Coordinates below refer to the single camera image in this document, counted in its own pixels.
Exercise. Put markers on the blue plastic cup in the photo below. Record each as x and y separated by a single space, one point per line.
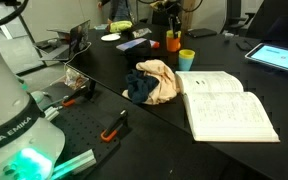
185 63

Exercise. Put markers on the yellow plastic cup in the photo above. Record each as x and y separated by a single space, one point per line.
186 54

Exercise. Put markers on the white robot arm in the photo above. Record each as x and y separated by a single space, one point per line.
29 143

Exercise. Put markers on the navy crumpled cloth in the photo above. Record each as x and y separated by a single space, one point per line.
139 85

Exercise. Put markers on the beige crumpled cloth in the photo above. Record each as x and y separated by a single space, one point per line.
167 88

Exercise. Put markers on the orange black clamp near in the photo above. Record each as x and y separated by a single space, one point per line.
108 134

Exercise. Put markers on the orange black clamp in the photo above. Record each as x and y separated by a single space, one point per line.
86 91
108 134

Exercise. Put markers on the orange plastic cup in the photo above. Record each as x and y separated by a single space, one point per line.
172 44

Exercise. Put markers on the orange black clamp far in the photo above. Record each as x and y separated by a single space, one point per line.
86 91

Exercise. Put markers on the white plate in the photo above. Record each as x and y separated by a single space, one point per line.
110 37

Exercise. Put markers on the yellow green cloth bundle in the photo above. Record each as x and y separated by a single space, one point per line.
120 26

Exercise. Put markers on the open white textbook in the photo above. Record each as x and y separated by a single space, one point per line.
220 110

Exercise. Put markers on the black phone on table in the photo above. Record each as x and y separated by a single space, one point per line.
198 33

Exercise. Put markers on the person standing in background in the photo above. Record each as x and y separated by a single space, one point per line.
120 10

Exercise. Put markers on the open laptop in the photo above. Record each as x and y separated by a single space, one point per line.
78 41

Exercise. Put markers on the black office chair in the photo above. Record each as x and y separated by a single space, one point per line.
234 20

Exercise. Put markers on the tablet with lit screen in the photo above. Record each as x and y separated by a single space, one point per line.
270 55

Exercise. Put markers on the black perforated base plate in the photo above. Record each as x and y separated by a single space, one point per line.
82 131

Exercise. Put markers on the aluminium extrusion rail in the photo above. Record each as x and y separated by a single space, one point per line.
74 165

